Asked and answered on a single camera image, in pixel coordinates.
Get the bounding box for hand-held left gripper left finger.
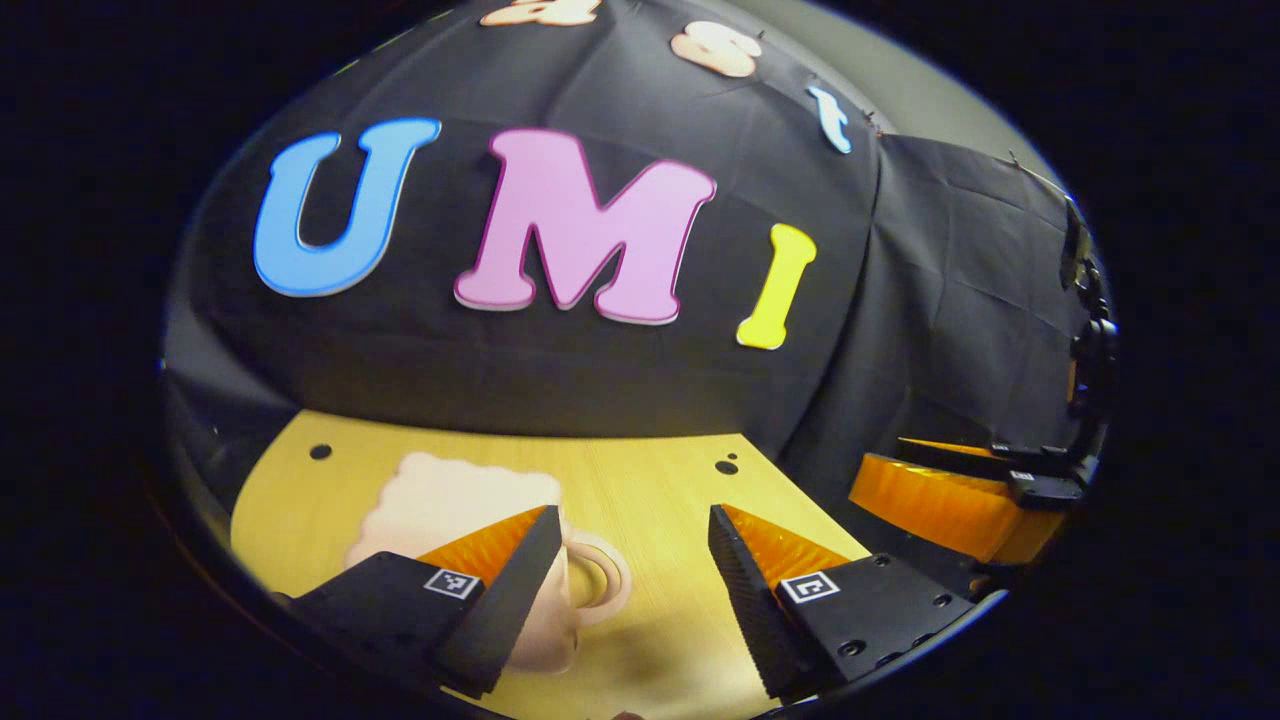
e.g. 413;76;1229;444
285;505;563;699

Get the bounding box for pink suitcase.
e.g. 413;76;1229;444
343;450;633;676

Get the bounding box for black backdrop cloth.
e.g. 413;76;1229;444
160;0;1101;521

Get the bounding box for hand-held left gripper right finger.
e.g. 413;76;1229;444
708;504;986;703

